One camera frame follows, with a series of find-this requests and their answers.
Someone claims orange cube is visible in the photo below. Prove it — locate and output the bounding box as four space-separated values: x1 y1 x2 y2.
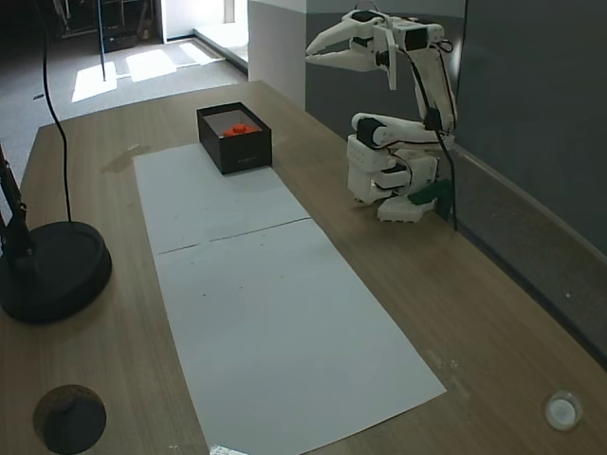
222 122 262 139

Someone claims dark brown open box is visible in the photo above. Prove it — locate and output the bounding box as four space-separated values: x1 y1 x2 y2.
196 101 274 176

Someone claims green table clamp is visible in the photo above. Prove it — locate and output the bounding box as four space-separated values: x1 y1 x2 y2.
409 180 455 217

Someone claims white paper sheet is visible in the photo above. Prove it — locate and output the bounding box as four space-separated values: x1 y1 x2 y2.
133 144 312 255
154 217 448 452

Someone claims thin metal pole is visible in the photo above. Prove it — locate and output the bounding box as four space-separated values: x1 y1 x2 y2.
97 0 108 84

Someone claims black desk lamp stand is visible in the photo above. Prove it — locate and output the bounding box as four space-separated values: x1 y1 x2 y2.
0 141 114 326

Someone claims white round plastic cap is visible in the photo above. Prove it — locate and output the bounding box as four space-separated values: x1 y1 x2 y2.
543 391 583 431

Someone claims round cork coaster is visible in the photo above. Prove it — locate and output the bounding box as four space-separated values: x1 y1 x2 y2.
32 383 108 455

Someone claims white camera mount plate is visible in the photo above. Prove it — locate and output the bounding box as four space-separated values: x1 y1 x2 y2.
372 23 399 92

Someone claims black lamp cable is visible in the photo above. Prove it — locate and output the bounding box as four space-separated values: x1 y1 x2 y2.
41 0 73 224

